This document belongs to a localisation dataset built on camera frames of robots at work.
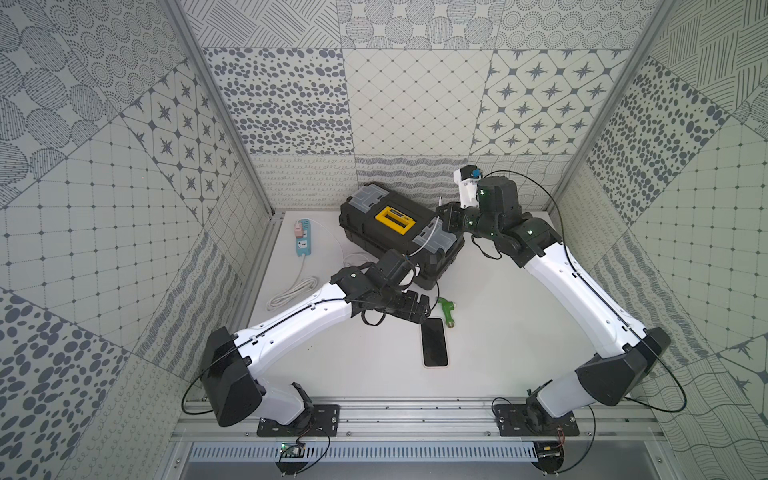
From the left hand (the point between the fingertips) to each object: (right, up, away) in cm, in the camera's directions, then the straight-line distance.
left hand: (414, 298), depth 75 cm
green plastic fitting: (+12, -6, +18) cm, 22 cm away
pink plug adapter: (-40, +18, +31) cm, 54 cm away
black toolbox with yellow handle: (-9, +21, +20) cm, 30 cm away
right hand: (+6, +22, -3) cm, 23 cm away
